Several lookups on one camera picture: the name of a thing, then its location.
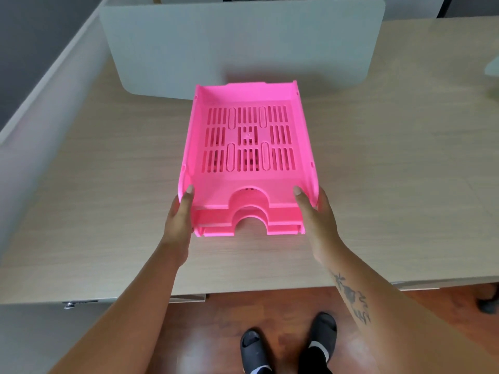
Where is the person's right hand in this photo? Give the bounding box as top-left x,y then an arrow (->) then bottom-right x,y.
293,185 -> 346,266

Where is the person's left hand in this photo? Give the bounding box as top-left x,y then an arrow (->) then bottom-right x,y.
160,185 -> 195,268

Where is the pink plastic letter tray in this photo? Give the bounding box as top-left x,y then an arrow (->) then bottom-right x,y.
194,216 -> 306,239
178,80 -> 320,211
191,205 -> 305,227

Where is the person's right forearm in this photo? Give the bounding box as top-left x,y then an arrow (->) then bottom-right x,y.
312,245 -> 499,374

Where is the person's left forearm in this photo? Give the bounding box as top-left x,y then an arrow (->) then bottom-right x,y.
49,245 -> 189,374

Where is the person's right black slipper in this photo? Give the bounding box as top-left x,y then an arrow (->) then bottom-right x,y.
307,312 -> 338,364

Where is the person's black slipper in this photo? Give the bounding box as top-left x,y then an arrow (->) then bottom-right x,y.
240,329 -> 274,374
307,312 -> 338,364

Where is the person's left black slipper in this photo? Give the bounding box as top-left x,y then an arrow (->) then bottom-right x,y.
240,329 -> 274,374

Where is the grey desk divider panel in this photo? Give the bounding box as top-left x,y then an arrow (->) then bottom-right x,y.
99,0 -> 386,101

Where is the white side desk partition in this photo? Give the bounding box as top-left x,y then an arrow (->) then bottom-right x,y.
0,0 -> 111,146

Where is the grey drawer cabinet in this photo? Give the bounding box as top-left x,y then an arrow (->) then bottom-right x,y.
0,294 -> 207,374

